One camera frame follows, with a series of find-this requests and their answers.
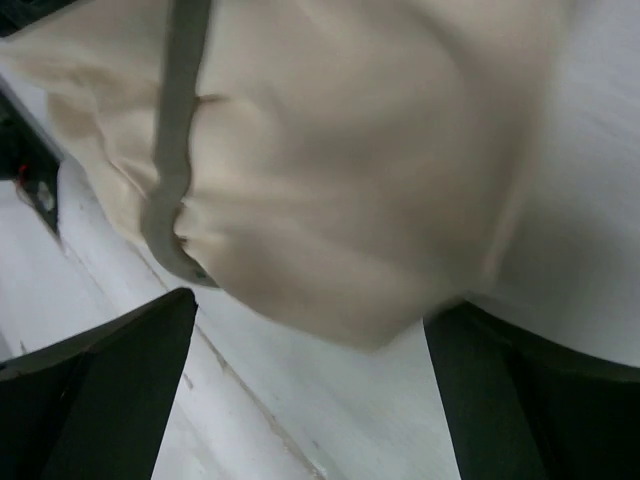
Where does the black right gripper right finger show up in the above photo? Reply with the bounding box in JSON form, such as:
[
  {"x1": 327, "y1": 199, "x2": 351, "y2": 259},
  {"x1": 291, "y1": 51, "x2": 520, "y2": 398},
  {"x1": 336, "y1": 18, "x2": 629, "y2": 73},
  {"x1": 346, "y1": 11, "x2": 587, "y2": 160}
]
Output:
[{"x1": 423, "y1": 303, "x2": 639, "y2": 480}]

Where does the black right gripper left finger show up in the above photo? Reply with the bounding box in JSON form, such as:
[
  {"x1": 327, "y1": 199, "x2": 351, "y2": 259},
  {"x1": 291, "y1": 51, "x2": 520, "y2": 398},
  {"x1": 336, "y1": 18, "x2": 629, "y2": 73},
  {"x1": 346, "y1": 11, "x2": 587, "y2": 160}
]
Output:
[{"x1": 1, "y1": 288, "x2": 196, "y2": 479}]

